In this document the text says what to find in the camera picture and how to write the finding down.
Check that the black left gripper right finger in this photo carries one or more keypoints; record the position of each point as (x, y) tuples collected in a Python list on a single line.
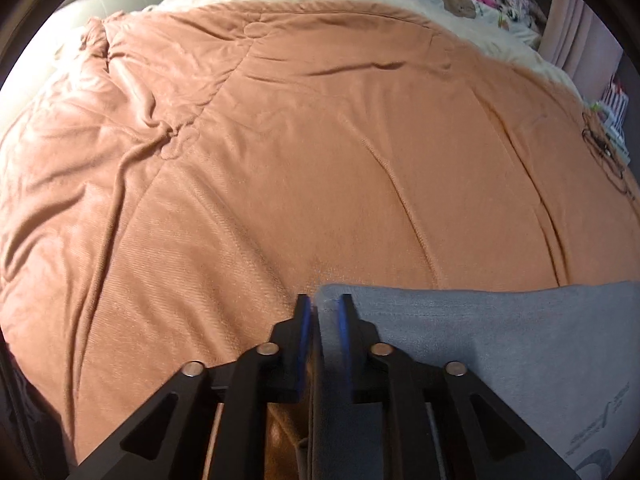
[(439, 422)]

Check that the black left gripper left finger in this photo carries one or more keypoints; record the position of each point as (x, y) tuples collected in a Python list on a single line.
[(210, 422)]

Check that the grey t-shirt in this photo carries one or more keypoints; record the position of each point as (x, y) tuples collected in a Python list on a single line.
[(565, 359)]

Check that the orange-brown blanket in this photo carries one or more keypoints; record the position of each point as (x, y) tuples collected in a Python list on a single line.
[(182, 176)]

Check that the pink curtain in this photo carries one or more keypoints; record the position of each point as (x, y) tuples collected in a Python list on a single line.
[(578, 42)]

